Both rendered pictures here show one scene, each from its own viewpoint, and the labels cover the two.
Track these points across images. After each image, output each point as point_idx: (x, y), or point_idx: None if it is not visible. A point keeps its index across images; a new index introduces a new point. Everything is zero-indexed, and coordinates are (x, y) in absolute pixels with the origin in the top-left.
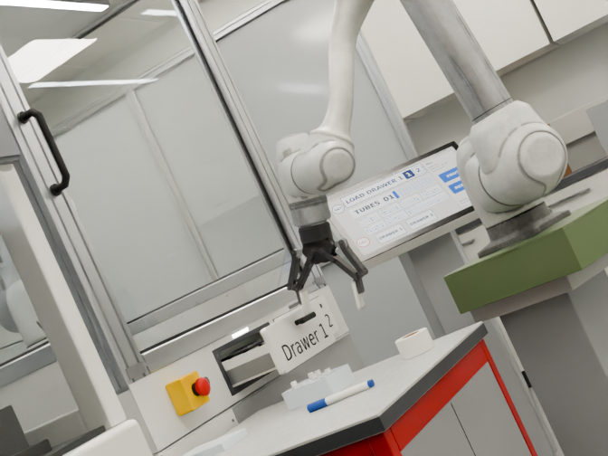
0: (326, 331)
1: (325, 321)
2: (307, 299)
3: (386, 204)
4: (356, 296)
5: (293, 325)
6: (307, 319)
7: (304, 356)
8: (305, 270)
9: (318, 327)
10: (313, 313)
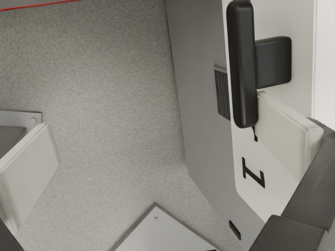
0: (250, 182)
1: (264, 212)
2: (282, 148)
3: None
4: (18, 143)
5: (284, 22)
6: (228, 39)
7: (227, 5)
8: (306, 204)
9: (259, 163)
10: (238, 111)
